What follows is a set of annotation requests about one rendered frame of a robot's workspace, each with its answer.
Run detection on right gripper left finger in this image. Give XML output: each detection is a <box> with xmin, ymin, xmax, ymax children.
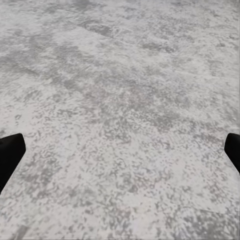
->
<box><xmin>0</xmin><ymin>133</ymin><xmax>26</xmax><ymax>193</ymax></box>

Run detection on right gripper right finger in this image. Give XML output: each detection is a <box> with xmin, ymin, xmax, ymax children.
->
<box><xmin>224</xmin><ymin>132</ymin><xmax>240</xmax><ymax>173</ymax></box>

